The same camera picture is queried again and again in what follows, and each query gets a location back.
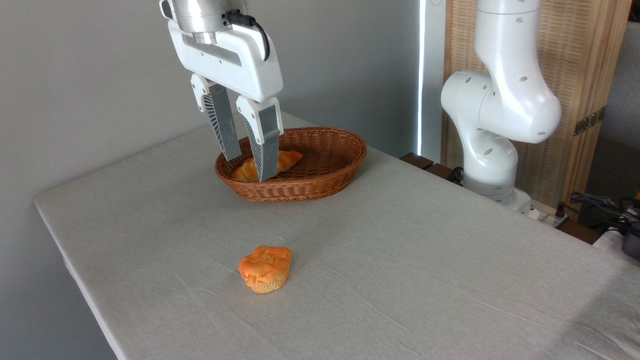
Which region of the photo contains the long twisted orange bread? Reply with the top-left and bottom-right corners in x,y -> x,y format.
231,149 -> 304,183

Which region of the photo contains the light grey tablecloth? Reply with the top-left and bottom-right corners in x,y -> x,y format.
33,111 -> 640,360

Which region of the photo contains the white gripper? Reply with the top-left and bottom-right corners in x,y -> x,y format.
167,20 -> 285,183

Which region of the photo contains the white window frame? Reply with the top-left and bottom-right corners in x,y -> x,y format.
417,0 -> 447,164

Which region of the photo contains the orange muffin bread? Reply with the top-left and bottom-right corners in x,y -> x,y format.
237,245 -> 293,295

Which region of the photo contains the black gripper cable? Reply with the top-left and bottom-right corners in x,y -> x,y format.
227,10 -> 271,62

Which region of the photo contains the dark brown wooden block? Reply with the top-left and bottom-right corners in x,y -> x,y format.
424,162 -> 464,187
399,152 -> 435,171

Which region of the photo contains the brown oval wicker basket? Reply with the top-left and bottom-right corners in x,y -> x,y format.
214,126 -> 368,203

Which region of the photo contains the metal screen hinge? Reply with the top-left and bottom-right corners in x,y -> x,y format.
573,105 -> 607,137

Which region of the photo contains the black cable bundle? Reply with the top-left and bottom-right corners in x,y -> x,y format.
556,191 -> 640,237

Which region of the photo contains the white power strip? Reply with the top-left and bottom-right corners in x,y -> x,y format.
529,202 -> 572,229

